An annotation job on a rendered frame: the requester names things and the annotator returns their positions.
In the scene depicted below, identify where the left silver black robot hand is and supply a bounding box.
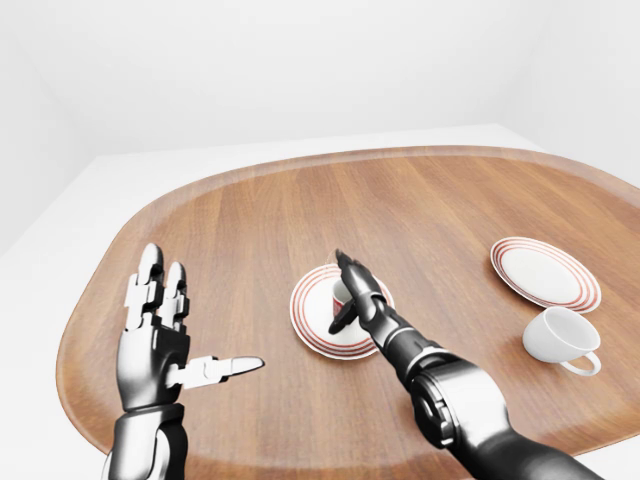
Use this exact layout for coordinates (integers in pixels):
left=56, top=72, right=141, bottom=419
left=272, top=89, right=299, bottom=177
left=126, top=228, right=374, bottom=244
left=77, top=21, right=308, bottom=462
left=116, top=242, right=266, bottom=413

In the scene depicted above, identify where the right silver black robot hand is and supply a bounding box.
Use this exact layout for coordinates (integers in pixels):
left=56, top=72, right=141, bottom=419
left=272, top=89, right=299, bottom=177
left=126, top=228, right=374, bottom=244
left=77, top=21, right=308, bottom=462
left=327, top=247, right=397, bottom=350

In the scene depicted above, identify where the red mug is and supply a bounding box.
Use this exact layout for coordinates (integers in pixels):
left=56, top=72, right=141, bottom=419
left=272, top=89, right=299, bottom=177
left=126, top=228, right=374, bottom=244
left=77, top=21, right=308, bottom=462
left=329, top=279, right=359, bottom=328

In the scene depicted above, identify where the white plate with red rings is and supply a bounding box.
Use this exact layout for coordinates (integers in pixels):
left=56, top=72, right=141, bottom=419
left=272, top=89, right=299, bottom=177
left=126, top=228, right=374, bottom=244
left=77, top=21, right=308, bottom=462
left=489, top=236, right=602, bottom=314
left=289, top=264, right=396, bottom=360

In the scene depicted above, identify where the white mug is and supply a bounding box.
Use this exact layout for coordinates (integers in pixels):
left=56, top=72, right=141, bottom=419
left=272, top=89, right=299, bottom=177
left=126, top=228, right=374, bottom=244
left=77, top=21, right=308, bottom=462
left=522, top=306, right=603, bottom=377

